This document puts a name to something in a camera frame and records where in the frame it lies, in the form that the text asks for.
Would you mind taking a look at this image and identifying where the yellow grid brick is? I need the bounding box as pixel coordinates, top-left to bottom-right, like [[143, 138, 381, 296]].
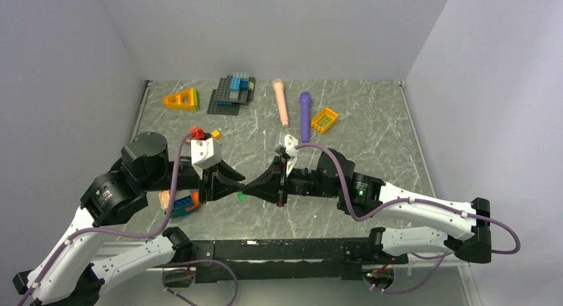
[[311, 107, 339, 134]]

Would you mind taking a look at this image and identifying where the green key tag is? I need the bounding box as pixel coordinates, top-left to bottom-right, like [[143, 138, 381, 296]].
[[237, 192, 248, 200]]

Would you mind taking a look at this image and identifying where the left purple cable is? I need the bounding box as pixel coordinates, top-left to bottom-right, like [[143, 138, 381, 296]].
[[17, 132, 197, 306]]

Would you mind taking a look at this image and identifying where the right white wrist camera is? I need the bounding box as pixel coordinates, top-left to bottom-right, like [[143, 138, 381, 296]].
[[274, 131, 299, 177]]

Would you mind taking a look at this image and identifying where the pink toy microphone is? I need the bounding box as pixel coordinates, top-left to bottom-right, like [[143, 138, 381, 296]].
[[272, 78, 289, 128]]

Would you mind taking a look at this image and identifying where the orange curved track piece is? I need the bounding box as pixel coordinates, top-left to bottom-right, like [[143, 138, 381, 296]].
[[175, 189, 200, 216]]

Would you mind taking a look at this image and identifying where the orange yellow triangular block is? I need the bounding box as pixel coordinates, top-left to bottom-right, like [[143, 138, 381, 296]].
[[163, 88, 199, 110]]

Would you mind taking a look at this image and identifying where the small yellow cube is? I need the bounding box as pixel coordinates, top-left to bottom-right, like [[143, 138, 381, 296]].
[[210, 130, 222, 140]]

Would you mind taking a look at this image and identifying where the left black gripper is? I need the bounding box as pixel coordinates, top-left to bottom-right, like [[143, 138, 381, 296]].
[[142, 158, 247, 203]]

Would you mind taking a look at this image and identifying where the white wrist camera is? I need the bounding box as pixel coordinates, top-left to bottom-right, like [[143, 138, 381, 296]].
[[189, 127, 222, 180], [274, 131, 299, 177]]

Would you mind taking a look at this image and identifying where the black base bar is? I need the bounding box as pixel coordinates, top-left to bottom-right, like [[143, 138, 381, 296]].
[[187, 238, 408, 283]]

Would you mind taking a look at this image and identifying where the beige toy brick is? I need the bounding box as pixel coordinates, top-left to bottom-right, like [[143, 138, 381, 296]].
[[158, 190, 170, 210]]

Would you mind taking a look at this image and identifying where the purple toy microphone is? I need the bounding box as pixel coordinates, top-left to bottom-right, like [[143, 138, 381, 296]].
[[299, 92, 311, 143]]

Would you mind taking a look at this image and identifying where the blue toy brick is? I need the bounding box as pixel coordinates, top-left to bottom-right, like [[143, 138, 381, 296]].
[[173, 195, 199, 214]]

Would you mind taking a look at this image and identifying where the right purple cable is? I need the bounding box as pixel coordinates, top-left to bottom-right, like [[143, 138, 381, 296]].
[[294, 142, 522, 256]]

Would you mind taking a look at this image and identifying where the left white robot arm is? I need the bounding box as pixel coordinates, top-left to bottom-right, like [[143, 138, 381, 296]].
[[13, 131, 244, 305]]

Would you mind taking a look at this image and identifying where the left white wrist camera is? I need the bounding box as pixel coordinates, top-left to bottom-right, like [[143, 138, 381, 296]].
[[189, 127, 222, 180]]

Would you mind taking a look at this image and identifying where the grey blue brick stack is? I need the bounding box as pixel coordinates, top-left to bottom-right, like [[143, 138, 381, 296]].
[[206, 72, 256, 115]]

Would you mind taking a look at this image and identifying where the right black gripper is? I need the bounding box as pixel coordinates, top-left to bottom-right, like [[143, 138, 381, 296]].
[[244, 156, 340, 207]]

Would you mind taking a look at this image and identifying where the purple cable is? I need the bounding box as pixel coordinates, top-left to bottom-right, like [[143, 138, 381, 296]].
[[294, 142, 522, 256], [17, 132, 197, 306]]

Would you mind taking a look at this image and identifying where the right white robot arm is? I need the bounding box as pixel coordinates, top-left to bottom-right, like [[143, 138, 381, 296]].
[[243, 149, 493, 264]]

